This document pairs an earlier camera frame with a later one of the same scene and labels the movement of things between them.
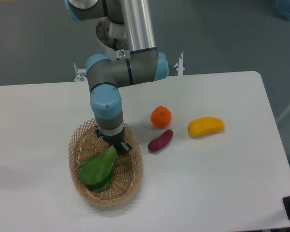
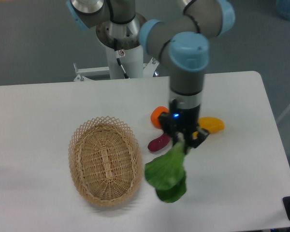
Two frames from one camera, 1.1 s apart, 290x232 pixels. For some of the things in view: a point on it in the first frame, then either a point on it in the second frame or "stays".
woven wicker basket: x=84 y=143 stays
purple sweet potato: x=158 y=144 stays
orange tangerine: x=161 y=117 stays
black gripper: x=117 y=140 → x=186 y=120
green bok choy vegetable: x=97 y=172 → x=166 y=174
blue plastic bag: x=289 y=9 stays
